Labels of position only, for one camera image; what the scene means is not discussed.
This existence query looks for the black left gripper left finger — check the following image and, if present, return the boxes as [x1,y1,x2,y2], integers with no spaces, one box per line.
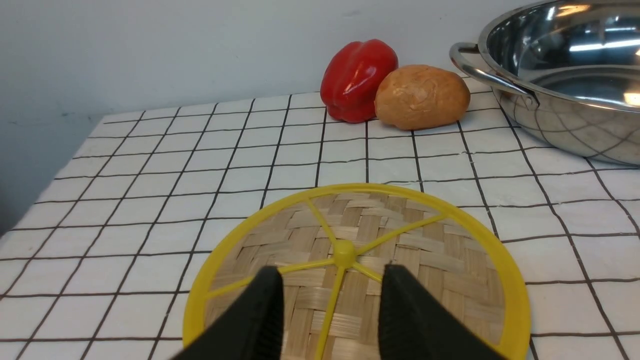
[173,266,285,360]

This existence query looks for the red bell pepper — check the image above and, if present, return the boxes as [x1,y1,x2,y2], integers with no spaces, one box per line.
[320,39,399,124]

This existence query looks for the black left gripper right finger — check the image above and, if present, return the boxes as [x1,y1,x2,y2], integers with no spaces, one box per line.
[378,264,505,360]

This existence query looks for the woven bamboo steamer lid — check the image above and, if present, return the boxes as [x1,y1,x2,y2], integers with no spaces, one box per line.
[182,183,531,360]

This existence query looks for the stainless steel pot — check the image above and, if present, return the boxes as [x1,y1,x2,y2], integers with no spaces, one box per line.
[449,0,640,166]

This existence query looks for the white checkered tablecloth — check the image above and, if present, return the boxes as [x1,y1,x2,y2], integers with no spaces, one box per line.
[1,78,639,360]

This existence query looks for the brown potato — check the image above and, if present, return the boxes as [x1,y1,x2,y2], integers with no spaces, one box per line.
[374,64,471,132]

